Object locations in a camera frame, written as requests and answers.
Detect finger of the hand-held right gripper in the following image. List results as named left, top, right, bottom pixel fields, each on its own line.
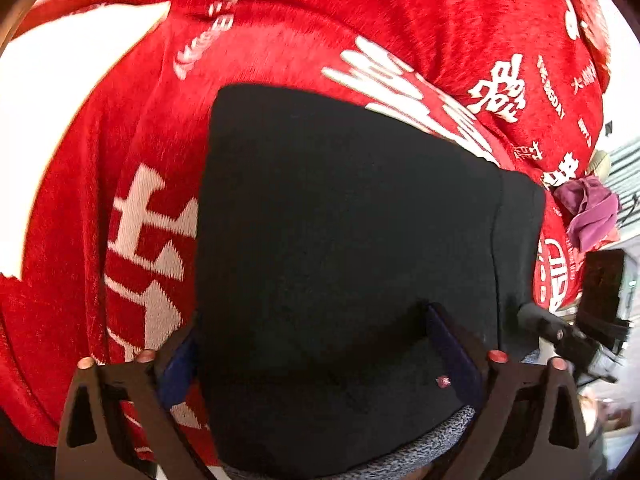
left=517, top=302, right=587, bottom=356

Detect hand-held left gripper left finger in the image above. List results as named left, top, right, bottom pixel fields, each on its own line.
left=55, top=327, right=218, bottom=480

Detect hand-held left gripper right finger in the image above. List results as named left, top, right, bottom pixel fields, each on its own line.
left=424, top=302, right=592, bottom=480

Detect black pants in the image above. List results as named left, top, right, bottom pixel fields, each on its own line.
left=192, top=84, right=546, bottom=480

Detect purple cloth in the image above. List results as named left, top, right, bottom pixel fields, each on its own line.
left=557, top=175, right=622, bottom=252

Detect grey floral patterned cloth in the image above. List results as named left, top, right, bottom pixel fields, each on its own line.
left=220, top=404, right=478, bottom=480

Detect red printed blanket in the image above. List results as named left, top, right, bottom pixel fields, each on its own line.
left=0, top=0, right=613, bottom=463

